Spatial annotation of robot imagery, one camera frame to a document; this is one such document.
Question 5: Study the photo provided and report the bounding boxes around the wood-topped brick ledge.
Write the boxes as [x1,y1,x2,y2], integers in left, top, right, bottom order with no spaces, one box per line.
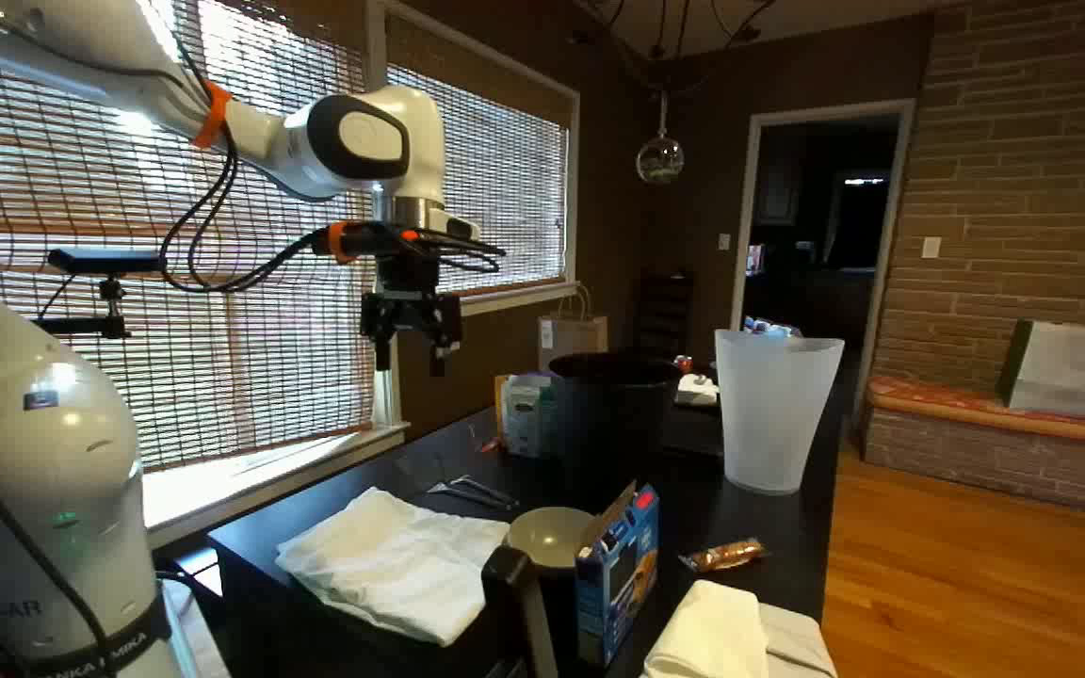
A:
[860,375,1085,523]

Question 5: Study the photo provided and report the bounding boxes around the small white folded cloth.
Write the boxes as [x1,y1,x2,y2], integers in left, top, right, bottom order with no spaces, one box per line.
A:
[635,578,841,678]

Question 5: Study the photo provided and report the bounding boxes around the blue cardboard snack box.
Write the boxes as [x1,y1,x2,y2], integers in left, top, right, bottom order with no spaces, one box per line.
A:
[574,483,668,670]

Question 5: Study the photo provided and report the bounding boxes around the wide bamboo window blind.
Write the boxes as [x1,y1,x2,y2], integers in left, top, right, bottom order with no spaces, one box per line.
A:
[0,0,375,476]

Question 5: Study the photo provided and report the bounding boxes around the large white folded cloth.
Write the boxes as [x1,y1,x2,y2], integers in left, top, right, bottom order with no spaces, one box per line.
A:
[270,485,517,652]

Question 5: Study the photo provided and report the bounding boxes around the black plastic waste bin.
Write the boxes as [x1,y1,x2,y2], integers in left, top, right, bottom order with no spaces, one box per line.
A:
[549,352,684,505]

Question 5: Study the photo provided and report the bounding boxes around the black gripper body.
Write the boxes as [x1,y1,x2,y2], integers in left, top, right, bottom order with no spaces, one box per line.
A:
[360,257,462,348]

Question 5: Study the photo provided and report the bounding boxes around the translucent white waste bin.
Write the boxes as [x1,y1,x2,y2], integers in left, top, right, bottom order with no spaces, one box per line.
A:
[713,330,849,497]

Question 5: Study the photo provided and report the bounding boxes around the hanging glass ball ornament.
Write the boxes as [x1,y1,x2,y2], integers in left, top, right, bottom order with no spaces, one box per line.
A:
[633,90,688,188]

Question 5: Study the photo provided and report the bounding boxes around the brown snack bar wrapper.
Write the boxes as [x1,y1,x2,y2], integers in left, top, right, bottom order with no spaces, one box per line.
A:
[677,534,771,578]

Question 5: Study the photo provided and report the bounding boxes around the white paper bag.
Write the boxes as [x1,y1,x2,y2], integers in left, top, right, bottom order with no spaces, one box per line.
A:
[999,318,1085,426]

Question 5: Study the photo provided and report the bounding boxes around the black camera on tripod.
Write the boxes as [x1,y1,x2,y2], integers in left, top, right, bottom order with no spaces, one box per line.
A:
[31,245,171,342]

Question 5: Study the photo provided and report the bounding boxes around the black tongs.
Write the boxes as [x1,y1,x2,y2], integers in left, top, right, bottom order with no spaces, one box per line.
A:
[420,483,517,520]

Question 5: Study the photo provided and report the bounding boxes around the black wrist camera orange mount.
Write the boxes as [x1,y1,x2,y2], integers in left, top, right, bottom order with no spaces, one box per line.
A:
[324,219,507,274]

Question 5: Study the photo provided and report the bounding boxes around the narrow bamboo window blind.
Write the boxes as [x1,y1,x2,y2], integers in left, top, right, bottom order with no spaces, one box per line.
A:
[387,63,574,303]

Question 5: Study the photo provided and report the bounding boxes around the orange cable tie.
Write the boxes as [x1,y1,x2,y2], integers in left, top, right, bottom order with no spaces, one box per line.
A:
[194,85,236,151]

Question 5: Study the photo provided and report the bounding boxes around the paper shopping bag with handle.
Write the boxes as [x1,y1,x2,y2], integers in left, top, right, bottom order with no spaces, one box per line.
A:
[540,284,611,370]

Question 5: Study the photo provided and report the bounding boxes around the metal slotted spatula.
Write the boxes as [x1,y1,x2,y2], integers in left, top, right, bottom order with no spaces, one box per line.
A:
[424,470,520,508]

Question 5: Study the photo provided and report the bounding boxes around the white food container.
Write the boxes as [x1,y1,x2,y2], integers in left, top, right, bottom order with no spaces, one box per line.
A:
[672,375,722,409]

